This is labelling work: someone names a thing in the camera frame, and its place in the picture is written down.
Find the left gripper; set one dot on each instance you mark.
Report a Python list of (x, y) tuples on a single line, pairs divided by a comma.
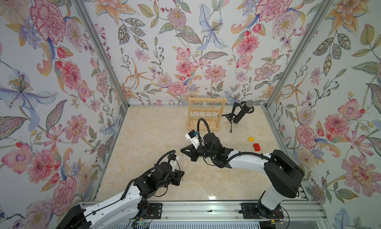
[(177, 175)]

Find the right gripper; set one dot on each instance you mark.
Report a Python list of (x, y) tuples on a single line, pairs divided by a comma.
[(194, 150)]

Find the wooden jewelry display stand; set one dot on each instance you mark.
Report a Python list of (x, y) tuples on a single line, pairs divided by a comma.
[(210, 109)]

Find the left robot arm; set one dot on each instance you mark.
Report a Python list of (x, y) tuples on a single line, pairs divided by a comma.
[(129, 204)]

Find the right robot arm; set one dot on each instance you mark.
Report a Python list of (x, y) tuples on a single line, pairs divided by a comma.
[(284, 174)]

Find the red toy brick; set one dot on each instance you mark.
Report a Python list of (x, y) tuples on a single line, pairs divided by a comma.
[(256, 147)]

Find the black microphone on tripod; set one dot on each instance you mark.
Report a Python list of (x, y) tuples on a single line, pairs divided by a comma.
[(239, 110)]

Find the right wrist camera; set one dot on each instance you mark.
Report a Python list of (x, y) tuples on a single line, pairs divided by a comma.
[(193, 137)]

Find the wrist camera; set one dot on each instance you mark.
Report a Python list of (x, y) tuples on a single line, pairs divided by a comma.
[(173, 161), (193, 137)]

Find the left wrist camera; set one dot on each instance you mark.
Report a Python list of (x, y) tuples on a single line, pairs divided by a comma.
[(173, 161)]

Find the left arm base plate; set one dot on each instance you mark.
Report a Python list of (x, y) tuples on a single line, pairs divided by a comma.
[(150, 211)]

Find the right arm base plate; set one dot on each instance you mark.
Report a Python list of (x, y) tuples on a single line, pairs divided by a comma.
[(258, 211)]

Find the aluminium mounting rail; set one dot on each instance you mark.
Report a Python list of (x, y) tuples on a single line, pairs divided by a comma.
[(223, 211)]

